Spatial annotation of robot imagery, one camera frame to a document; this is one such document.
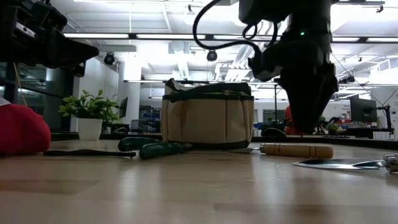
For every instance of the small background plant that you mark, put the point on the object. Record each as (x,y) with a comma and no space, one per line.
(332,128)

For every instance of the black overhead light bar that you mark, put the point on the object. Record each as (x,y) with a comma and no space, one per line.
(210,36)

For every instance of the black computer monitor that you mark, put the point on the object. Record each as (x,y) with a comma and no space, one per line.
(362,112)

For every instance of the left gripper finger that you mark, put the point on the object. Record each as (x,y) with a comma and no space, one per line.
(65,46)
(68,61)

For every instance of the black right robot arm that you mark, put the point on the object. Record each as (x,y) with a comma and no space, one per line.
(311,18)

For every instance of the round white ceiling lamp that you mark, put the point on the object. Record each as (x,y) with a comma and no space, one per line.
(190,17)

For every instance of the dark background desk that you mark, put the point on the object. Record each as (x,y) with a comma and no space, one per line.
(367,130)

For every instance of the small dark background monitor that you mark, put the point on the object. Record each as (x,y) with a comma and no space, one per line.
(123,107)

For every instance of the person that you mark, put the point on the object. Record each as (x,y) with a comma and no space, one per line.
(287,121)

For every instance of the green plant in white pot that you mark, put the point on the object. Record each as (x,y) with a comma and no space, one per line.
(89,129)

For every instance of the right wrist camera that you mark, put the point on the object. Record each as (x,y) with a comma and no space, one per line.
(264,70)

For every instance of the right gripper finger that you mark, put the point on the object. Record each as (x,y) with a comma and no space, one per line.
(292,102)
(314,105)

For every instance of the beige green gardening bag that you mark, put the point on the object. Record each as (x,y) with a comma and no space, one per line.
(205,121)

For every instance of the black aluminium table frame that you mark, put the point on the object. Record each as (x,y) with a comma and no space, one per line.
(342,140)

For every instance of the red black gardening glove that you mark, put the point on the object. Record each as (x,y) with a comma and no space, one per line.
(21,130)

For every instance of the black hanging spotlight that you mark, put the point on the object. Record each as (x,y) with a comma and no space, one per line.
(109,58)
(212,55)
(346,79)

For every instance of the steel hand trowel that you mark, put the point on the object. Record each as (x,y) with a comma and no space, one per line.
(335,164)

